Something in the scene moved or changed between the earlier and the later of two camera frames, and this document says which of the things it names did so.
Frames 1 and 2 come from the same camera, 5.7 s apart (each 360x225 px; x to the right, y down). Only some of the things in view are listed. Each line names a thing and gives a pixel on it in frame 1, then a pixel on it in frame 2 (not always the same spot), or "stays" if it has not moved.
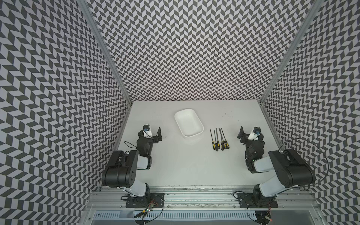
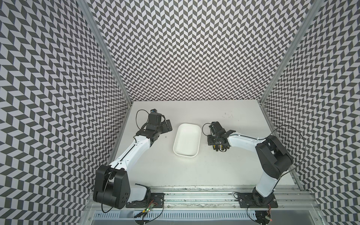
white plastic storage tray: (189, 123) → (187, 140)
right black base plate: (246, 200) stays
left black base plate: (152, 200) stays
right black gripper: (244, 136) → (209, 140)
